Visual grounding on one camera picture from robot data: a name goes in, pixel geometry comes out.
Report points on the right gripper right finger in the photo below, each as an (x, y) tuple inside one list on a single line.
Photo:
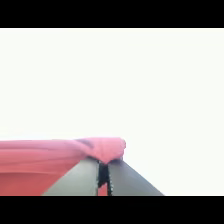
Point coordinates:
[(128, 181)]

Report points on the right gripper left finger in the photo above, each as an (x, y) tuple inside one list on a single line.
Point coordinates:
[(78, 180)]

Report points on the red garment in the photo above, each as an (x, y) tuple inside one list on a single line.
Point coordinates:
[(36, 160)]

